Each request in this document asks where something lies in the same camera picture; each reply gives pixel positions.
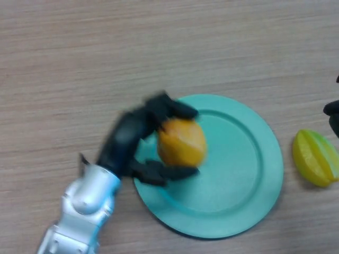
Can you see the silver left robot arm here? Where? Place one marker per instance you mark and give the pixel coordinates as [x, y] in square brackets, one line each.
[82, 206]

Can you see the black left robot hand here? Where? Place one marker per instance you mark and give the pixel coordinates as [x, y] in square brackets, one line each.
[129, 137]

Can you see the yellow pear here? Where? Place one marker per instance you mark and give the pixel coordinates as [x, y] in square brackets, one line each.
[182, 143]

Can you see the green round plate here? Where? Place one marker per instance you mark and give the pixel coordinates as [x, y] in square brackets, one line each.
[238, 172]

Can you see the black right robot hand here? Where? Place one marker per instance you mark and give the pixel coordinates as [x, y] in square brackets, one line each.
[333, 111]

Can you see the yellow-green starfruit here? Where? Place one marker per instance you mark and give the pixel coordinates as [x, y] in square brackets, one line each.
[315, 158]

